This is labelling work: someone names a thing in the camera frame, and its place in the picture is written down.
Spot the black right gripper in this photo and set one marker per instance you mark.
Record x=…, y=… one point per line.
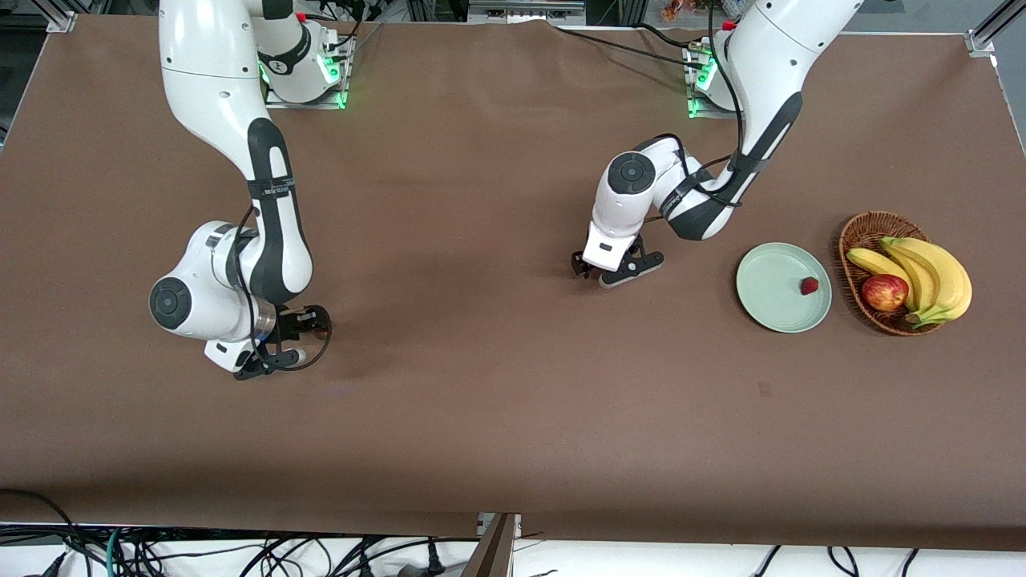
x=290, y=322

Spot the red strawberry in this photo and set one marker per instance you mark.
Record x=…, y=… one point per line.
x=809, y=285

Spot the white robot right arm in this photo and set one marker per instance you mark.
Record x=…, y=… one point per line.
x=208, y=80

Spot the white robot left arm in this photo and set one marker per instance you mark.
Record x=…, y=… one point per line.
x=769, y=64

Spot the pale green round plate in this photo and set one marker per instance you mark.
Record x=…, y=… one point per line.
x=773, y=296

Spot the brown table cover cloth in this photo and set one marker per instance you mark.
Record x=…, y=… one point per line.
x=481, y=361

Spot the brown wicker basket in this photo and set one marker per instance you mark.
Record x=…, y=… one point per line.
x=870, y=232

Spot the yellow banana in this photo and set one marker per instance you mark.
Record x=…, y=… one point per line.
x=922, y=280
x=874, y=262
x=954, y=280

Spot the red apple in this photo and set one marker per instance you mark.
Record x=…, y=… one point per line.
x=884, y=293

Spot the black power plug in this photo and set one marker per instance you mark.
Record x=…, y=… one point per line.
x=435, y=561

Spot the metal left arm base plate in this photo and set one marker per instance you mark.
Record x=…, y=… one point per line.
x=705, y=112

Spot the aluminium frame rail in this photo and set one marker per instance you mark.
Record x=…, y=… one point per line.
x=525, y=12

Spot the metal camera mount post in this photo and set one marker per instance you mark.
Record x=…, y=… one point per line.
x=493, y=553

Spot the aluminium frame profile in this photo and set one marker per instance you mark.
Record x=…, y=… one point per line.
x=62, y=20
x=990, y=28

